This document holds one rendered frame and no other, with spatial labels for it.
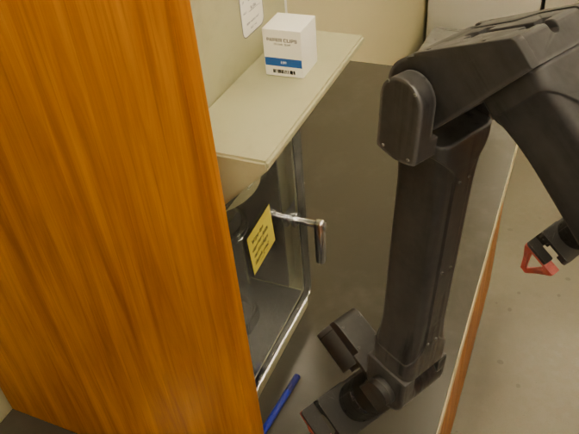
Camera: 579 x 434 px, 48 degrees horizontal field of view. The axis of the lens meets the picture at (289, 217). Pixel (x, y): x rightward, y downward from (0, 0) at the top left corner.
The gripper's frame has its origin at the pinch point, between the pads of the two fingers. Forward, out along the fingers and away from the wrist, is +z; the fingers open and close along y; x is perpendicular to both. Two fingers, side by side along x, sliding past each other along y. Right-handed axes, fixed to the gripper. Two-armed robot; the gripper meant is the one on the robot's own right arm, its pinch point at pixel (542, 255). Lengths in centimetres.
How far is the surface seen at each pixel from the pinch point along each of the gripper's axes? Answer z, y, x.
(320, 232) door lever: -2.9, 35.6, -24.1
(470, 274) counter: 15.2, 3.8, -5.1
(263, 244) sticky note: -8, 47, -26
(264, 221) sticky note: -11, 46, -28
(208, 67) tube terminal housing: -35, 53, -40
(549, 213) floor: 125, -134, -8
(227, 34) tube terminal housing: -36, 48, -43
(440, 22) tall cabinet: 154, -197, -129
